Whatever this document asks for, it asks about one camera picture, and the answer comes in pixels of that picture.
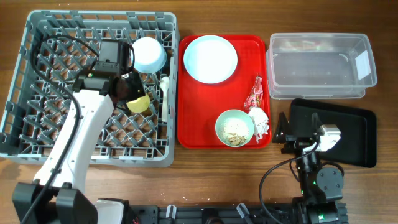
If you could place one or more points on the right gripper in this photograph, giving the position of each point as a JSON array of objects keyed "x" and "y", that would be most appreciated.
[{"x": 296, "y": 144}]

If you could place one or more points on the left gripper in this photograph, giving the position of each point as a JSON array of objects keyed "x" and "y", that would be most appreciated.
[{"x": 140, "y": 89}]

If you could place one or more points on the yellow plastic cup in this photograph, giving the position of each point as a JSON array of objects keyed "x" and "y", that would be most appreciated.
[{"x": 139, "y": 105}]

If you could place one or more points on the small light blue bowl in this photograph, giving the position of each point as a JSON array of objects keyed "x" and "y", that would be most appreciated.
[{"x": 149, "y": 55}]

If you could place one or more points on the white plastic spoon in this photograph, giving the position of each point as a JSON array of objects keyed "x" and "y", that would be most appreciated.
[{"x": 164, "y": 86}]

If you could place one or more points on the red snack wrapper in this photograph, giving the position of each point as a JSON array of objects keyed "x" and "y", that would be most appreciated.
[{"x": 255, "y": 97}]

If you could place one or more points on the large light blue plate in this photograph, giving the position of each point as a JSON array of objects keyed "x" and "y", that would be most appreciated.
[{"x": 210, "y": 59}]

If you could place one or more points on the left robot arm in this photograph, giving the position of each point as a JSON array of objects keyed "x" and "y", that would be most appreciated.
[{"x": 56, "y": 193}]

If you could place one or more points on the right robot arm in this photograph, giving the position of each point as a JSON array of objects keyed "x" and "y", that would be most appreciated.
[{"x": 321, "y": 183}]

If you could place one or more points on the grey dishwasher rack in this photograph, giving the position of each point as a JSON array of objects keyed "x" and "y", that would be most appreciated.
[{"x": 56, "y": 45}]

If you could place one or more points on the crumpled white napkin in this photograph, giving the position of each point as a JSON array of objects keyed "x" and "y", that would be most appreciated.
[{"x": 260, "y": 121}]

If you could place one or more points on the black plastic tray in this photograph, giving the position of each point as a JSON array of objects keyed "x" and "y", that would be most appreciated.
[{"x": 358, "y": 143}]

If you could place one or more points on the green bowl with food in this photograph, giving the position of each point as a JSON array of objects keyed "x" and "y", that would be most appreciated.
[{"x": 234, "y": 128}]

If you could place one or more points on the clear plastic bin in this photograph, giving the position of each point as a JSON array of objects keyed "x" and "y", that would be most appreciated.
[{"x": 319, "y": 65}]

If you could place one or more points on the red plastic tray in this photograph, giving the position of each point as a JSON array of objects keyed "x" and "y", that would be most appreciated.
[{"x": 199, "y": 104}]

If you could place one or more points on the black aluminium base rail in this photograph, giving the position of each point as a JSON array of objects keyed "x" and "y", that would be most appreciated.
[{"x": 283, "y": 212}]

